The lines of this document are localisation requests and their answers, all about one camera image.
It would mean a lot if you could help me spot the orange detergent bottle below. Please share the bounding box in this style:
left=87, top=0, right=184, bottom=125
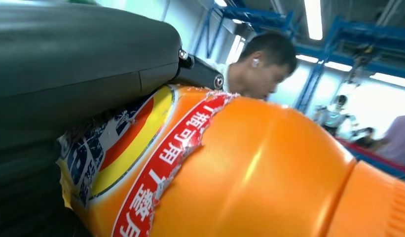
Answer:
left=56, top=84, right=405, bottom=237

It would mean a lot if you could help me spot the person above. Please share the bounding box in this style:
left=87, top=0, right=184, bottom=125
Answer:
left=210, top=31, right=298, bottom=100
left=351, top=112, right=405, bottom=167

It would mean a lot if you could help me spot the blue steel rack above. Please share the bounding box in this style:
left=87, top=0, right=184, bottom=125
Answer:
left=192, top=0, right=405, bottom=184

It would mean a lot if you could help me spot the red pole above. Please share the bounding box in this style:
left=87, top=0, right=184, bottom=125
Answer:
left=334, top=137, right=405, bottom=176

